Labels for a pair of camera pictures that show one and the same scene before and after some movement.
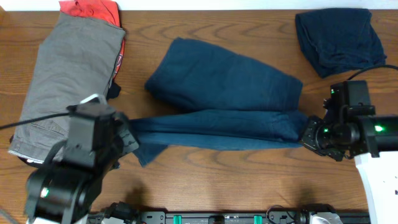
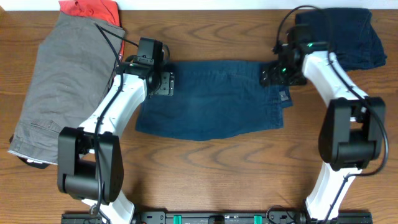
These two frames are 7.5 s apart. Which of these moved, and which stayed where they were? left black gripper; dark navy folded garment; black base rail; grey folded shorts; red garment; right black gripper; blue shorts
Moved: left black gripper; right black gripper; blue shorts
Stayed: dark navy folded garment; black base rail; grey folded shorts; red garment
